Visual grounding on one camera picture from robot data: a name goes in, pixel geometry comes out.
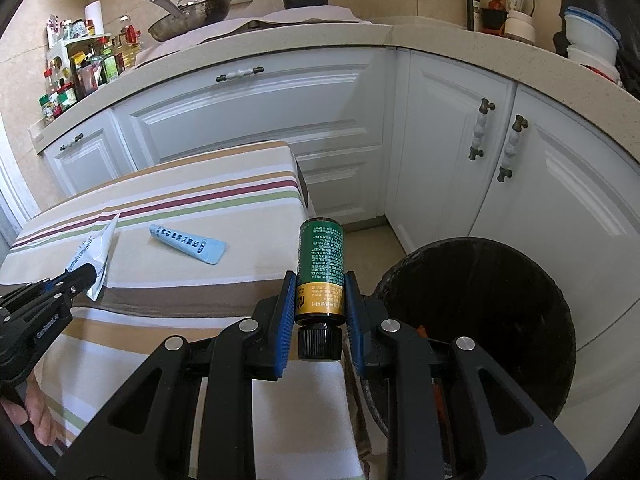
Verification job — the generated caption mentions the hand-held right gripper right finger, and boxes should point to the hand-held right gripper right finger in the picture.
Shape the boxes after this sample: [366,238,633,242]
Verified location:
[343,270,588,480]

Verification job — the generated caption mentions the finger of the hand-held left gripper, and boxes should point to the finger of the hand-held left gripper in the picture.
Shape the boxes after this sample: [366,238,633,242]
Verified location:
[0,279,59,318]
[34,262,98,309]

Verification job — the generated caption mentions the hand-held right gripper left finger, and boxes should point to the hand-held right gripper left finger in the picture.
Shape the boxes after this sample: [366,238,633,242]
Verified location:
[55,270,298,480]

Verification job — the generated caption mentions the white plastic packet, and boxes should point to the white plastic packet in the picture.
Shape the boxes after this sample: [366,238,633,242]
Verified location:
[65,213,121,302]

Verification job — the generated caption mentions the green bottle yellow band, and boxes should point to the green bottle yellow band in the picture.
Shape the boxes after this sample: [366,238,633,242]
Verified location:
[294,216,347,361]

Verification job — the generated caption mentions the black trash bin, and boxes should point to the black trash bin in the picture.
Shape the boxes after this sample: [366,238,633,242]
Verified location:
[357,236,578,441]

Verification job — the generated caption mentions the person's left hand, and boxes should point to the person's left hand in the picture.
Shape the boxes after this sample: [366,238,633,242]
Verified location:
[0,379,57,447]

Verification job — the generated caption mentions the striped tablecloth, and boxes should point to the striped tablecloth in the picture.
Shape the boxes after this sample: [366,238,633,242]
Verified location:
[0,140,373,480]

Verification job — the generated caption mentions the light blue squeeze tube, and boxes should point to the light blue squeeze tube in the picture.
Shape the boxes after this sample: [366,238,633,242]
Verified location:
[149,224,227,265]

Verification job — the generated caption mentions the white kitchen cabinet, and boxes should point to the white kitchen cabinet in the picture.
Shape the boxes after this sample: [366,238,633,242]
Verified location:
[35,45,640,461]

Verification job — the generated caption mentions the cluster of condiment bottles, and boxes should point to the cluster of condiment bottles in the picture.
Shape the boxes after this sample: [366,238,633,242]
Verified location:
[39,15,146,126]

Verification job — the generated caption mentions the white spice rack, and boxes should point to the white spice rack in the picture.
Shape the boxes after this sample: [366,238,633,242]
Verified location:
[47,35,113,68]

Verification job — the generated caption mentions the paper towel roll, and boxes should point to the paper towel roll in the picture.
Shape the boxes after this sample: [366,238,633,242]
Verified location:
[84,0,104,36]

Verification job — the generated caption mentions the metal wok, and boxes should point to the metal wok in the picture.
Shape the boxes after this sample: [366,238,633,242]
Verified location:
[146,0,233,43]

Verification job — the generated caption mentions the beige kitchen countertop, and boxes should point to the beige kitchen countertop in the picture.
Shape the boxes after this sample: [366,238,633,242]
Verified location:
[30,22,640,171]

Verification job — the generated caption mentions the light stove cover cloth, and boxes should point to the light stove cover cloth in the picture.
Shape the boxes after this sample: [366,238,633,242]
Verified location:
[135,4,373,68]

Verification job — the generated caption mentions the white ceramic jar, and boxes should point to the white ceramic jar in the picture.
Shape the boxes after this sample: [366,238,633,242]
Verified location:
[504,10,537,43]

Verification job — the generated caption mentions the white bowl red rim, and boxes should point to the white bowl red rim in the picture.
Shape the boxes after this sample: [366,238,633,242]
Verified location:
[567,46,621,83]

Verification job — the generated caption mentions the white bowl blue rim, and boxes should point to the white bowl blue rim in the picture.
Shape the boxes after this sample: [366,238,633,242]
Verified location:
[565,7,622,61]

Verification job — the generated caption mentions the white window frame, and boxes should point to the white window frame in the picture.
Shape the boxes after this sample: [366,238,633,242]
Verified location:
[0,150,36,241]

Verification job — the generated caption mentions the white cabinet door handle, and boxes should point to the white cabinet door handle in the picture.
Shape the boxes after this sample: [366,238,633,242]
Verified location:
[468,98,496,162]
[497,115,529,183]

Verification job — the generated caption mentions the long drawer handle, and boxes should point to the long drawer handle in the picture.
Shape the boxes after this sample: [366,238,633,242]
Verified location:
[216,66,264,83]

